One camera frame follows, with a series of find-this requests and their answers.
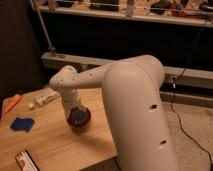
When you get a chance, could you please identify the orange marker pen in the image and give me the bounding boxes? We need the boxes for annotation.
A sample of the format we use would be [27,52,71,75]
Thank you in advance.
[2,94,21,114]

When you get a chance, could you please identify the blue ceramic cup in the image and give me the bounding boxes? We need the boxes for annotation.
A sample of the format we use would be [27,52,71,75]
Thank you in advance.
[73,109,87,124]

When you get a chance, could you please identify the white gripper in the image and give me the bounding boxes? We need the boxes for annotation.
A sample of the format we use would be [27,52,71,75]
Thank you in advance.
[61,90,81,113]

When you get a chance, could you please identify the orange ceramic bowl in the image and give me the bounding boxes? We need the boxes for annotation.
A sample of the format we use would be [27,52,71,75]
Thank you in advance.
[67,108,91,128]

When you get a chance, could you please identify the small white cube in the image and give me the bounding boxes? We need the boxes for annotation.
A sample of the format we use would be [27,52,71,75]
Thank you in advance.
[28,102,35,110]

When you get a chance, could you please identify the red white card box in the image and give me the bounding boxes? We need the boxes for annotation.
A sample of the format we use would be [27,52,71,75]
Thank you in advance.
[15,150,40,171]

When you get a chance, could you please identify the blue cloth piece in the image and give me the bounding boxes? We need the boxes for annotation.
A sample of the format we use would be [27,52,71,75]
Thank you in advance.
[10,117,35,132]

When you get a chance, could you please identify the wooden shelf with clutter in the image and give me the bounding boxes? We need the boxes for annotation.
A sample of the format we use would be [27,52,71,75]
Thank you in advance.
[31,0,213,28]

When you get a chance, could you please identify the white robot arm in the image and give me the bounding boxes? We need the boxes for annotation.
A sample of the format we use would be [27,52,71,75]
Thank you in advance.
[50,55,179,171]

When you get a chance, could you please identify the black cable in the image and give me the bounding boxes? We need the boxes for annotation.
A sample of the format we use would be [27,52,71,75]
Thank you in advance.
[168,26,213,164]

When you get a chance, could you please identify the metal stand pole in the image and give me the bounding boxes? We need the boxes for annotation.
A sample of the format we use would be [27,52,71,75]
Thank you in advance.
[30,0,65,58]

